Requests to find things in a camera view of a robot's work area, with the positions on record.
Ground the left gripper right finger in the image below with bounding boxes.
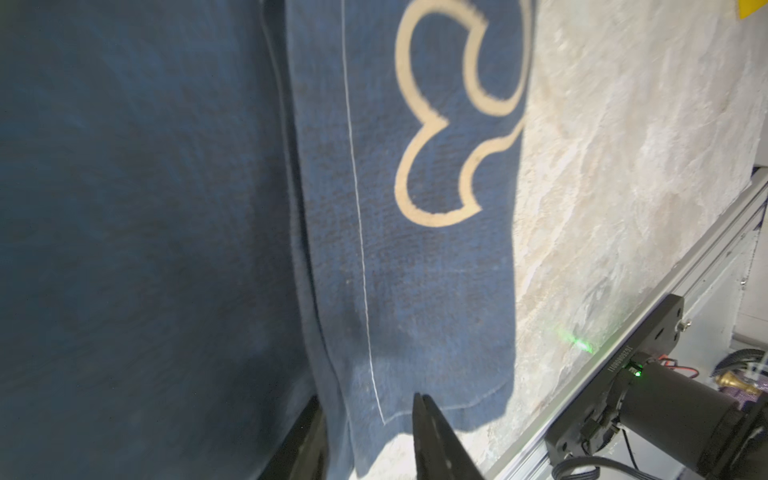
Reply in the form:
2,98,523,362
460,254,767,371
412,393,484,480

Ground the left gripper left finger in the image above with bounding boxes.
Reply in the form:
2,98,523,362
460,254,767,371
258,396,327,480

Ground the blue patterned pillowcase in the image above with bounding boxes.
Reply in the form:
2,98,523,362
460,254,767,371
1,1,536,479

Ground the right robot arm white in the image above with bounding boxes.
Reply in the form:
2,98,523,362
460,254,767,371
544,294,767,479

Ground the small yellow flat card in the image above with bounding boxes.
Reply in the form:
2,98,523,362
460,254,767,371
736,0,768,19

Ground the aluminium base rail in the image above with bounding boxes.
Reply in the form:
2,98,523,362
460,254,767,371
486,167,767,479

